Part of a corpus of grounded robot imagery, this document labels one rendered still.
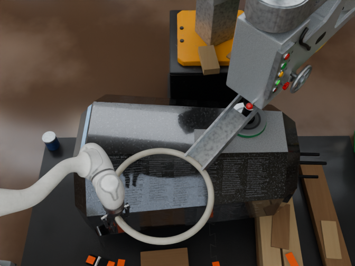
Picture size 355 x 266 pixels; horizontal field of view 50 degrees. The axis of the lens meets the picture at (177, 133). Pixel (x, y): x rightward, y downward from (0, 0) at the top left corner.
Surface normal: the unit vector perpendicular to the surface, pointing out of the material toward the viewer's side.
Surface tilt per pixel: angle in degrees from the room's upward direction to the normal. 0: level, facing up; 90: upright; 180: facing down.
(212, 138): 16
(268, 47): 90
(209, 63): 0
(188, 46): 0
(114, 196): 79
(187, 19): 0
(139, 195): 45
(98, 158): 31
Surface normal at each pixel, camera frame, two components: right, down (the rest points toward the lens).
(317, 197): 0.00, -0.54
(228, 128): -0.19, -0.35
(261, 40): -0.70, 0.61
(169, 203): 0.01, 0.22
